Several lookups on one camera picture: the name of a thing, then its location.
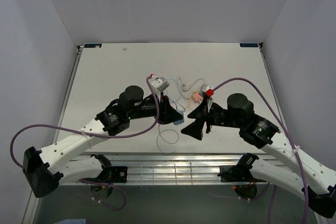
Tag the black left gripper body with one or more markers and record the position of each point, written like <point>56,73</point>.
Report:
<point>147,109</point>

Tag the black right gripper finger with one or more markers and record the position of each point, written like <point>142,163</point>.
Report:
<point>195,129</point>
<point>200,112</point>

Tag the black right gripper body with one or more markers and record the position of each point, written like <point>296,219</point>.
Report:
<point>220,117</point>

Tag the blue charger plug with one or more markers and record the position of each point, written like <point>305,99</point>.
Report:
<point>178,122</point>

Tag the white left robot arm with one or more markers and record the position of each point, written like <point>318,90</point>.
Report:
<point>47,168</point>

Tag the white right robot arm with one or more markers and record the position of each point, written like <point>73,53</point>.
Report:
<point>304,176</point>

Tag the pink charger plug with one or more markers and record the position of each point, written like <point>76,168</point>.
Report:
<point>196,97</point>

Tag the blue label left corner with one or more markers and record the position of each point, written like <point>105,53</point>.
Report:
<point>92,45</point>

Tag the blue label corner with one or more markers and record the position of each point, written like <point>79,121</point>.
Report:
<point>92,45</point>
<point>248,45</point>

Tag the blue label right corner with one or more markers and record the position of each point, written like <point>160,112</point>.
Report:
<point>248,45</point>

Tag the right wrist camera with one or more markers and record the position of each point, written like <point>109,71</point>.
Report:
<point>206,91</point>

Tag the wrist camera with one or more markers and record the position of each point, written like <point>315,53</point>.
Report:
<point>206,91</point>
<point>160,84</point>

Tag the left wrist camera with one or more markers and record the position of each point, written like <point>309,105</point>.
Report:
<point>160,84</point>

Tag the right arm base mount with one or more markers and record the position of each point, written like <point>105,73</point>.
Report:
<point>241,171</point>

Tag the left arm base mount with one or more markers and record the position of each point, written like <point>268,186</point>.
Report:
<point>109,174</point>

